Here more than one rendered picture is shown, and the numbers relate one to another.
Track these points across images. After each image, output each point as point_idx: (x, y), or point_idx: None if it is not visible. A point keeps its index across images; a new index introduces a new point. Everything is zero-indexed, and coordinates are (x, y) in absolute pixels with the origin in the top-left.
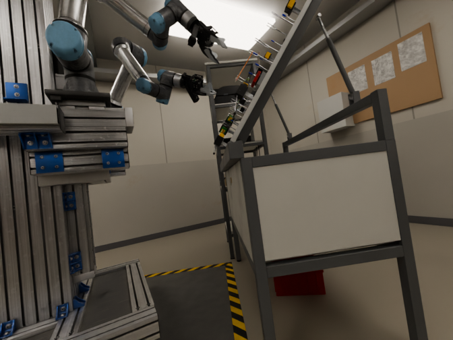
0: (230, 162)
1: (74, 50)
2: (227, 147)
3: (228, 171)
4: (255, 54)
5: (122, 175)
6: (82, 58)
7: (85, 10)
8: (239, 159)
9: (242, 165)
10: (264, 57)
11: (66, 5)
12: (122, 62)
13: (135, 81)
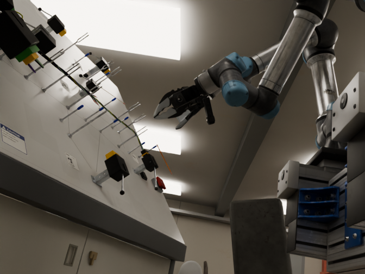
0: (163, 254)
1: None
2: (183, 248)
3: (42, 216)
4: (155, 147)
5: (364, 226)
6: (322, 145)
7: (316, 100)
8: (171, 259)
9: (174, 267)
10: (63, 29)
11: None
12: (306, 44)
13: (281, 91)
